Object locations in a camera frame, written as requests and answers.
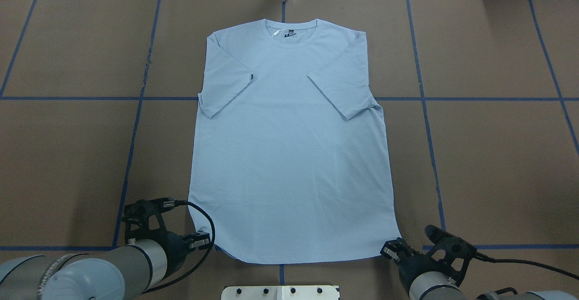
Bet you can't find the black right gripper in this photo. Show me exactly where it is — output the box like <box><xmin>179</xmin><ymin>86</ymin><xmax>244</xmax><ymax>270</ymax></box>
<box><xmin>380</xmin><ymin>239</ymin><xmax>437</xmax><ymax>291</ymax></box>

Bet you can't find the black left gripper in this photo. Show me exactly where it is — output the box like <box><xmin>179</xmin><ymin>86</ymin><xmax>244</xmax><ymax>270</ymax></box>
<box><xmin>158</xmin><ymin>231</ymin><xmax>211</xmax><ymax>278</ymax></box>

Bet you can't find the light blue t-shirt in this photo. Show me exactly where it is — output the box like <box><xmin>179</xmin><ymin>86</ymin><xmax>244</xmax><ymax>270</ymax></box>
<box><xmin>189</xmin><ymin>19</ymin><xmax>401</xmax><ymax>265</ymax></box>

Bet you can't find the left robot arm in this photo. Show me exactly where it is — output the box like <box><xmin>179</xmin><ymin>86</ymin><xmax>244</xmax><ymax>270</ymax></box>
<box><xmin>0</xmin><ymin>229</ymin><xmax>213</xmax><ymax>300</ymax></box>

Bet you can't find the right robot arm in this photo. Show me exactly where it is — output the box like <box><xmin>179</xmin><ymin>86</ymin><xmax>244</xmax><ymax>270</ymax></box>
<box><xmin>380</xmin><ymin>237</ymin><xmax>578</xmax><ymax>300</ymax></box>

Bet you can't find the black left camera cable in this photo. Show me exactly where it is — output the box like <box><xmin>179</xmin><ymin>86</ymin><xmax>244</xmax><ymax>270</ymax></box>
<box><xmin>142</xmin><ymin>200</ymin><xmax>216</xmax><ymax>294</ymax></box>

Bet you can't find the black camera cable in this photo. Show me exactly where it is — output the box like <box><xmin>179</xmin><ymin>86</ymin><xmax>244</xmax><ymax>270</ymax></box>
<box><xmin>473</xmin><ymin>252</ymin><xmax>579</xmax><ymax>281</ymax></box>
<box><xmin>142</xmin><ymin>200</ymin><xmax>216</xmax><ymax>294</ymax></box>

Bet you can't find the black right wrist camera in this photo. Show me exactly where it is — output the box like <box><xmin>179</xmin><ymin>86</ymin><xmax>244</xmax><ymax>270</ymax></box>
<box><xmin>424</xmin><ymin>224</ymin><xmax>478</xmax><ymax>287</ymax></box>

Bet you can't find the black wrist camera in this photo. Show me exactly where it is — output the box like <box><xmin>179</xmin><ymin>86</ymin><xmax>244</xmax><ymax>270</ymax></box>
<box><xmin>122</xmin><ymin>197</ymin><xmax>176</xmax><ymax>243</ymax></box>
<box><xmin>424</xmin><ymin>224</ymin><xmax>478</xmax><ymax>287</ymax></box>

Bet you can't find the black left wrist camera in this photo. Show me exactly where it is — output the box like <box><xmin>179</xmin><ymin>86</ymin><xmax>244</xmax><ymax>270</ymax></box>
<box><xmin>122</xmin><ymin>197</ymin><xmax>176</xmax><ymax>243</ymax></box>

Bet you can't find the black right camera cable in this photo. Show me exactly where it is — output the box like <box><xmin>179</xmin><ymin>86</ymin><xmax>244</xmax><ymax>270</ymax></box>
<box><xmin>473</xmin><ymin>252</ymin><xmax>579</xmax><ymax>281</ymax></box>

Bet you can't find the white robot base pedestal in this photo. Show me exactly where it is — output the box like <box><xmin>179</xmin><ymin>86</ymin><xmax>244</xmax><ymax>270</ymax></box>
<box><xmin>221</xmin><ymin>285</ymin><xmax>341</xmax><ymax>300</ymax></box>

